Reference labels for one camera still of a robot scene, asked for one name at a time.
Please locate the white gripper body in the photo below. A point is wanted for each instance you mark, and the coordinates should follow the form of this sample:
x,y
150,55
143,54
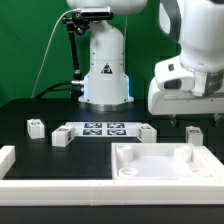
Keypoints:
x,y
175,90

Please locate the white square tabletop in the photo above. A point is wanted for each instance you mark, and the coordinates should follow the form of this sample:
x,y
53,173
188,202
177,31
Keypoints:
x,y
164,161

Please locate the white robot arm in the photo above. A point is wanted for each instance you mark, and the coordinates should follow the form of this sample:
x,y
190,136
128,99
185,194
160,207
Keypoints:
x,y
196,25

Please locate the white U-shaped fence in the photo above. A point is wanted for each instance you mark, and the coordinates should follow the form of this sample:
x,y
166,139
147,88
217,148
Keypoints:
x,y
104,192

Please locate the white marker base plate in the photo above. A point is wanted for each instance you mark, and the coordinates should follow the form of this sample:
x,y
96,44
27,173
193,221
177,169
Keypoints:
x,y
105,129

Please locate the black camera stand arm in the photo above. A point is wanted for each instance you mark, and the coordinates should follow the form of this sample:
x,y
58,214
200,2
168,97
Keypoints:
x,y
76,88

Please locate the black camera on stand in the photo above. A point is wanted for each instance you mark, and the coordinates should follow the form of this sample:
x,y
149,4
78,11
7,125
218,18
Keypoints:
x,y
94,13

